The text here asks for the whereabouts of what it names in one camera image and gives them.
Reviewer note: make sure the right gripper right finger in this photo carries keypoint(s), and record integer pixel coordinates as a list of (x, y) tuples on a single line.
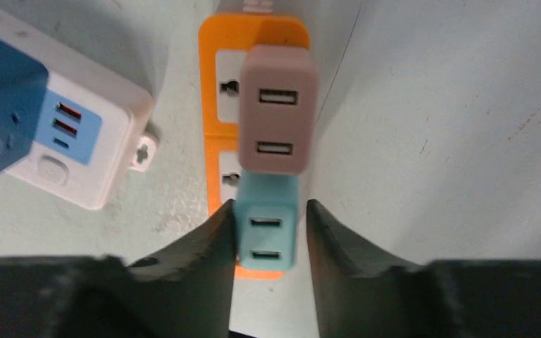
[(362, 290)]

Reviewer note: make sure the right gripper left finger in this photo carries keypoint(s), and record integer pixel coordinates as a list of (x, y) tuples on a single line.
[(181, 290)]

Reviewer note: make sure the teal plug adapter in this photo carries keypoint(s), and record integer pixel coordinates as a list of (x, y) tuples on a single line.
[(266, 212)]

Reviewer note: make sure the white multicolour power strip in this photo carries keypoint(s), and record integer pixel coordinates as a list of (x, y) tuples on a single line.
[(91, 125)]

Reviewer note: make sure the pink plug adapter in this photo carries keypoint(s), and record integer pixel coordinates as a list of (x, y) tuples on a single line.
[(278, 101)]

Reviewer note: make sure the orange power strip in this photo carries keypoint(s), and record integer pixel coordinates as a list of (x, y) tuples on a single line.
[(224, 41)]

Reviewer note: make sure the blue cube socket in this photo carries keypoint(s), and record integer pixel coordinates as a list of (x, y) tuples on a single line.
[(22, 89)]

